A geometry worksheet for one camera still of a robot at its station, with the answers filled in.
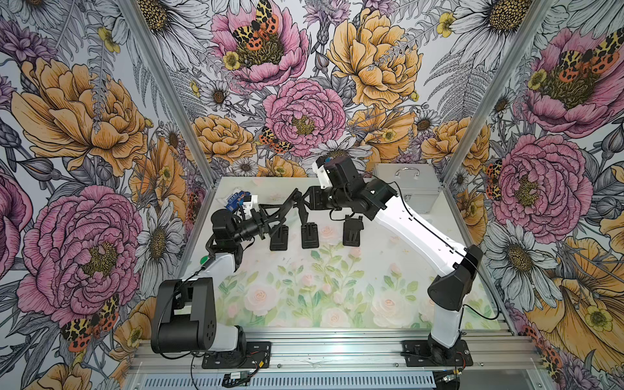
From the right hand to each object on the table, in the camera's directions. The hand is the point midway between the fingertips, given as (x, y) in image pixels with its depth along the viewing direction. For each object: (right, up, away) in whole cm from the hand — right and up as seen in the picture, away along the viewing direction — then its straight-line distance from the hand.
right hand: (307, 204), depth 74 cm
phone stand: (-13, -14, +25) cm, 31 cm away
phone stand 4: (+16, -9, +17) cm, 25 cm away
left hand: (-7, -4, +5) cm, 10 cm away
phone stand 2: (0, -13, +25) cm, 28 cm away
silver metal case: (+43, +9, +27) cm, 51 cm away
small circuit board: (-21, -51, -2) cm, 55 cm away
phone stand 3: (-4, +2, +8) cm, 9 cm away
